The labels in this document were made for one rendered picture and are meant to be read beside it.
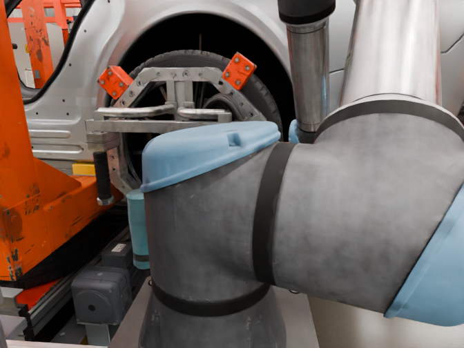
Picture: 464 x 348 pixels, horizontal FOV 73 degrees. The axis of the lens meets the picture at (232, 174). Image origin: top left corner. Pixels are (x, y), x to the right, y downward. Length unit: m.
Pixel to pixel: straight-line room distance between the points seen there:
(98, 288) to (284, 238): 1.07
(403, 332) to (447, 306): 1.52
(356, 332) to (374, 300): 1.44
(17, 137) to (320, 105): 0.84
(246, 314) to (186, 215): 0.10
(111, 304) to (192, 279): 1.01
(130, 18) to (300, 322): 1.17
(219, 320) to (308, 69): 0.49
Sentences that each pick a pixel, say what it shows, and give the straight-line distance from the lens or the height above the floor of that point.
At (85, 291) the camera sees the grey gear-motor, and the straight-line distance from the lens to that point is 1.26.
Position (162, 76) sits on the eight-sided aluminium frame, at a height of 1.09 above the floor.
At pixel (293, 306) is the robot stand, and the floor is 0.82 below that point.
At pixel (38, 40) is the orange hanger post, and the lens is 4.36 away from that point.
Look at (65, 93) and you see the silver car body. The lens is 1.51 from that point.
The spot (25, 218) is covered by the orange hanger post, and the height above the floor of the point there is 0.69.
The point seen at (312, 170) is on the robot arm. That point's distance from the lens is 0.21.
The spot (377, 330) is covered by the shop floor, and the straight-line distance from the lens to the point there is 1.71.
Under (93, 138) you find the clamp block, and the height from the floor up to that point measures 0.94.
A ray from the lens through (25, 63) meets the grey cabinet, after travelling 6.09.
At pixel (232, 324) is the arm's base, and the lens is 0.28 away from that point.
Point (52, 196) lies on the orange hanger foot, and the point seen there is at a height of 0.70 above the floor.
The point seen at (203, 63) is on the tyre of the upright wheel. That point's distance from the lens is 1.09.
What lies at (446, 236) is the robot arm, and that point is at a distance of 0.20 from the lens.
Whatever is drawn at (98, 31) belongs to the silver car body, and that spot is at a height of 1.26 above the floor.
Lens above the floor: 1.09
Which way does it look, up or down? 17 degrees down
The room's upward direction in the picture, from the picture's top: straight up
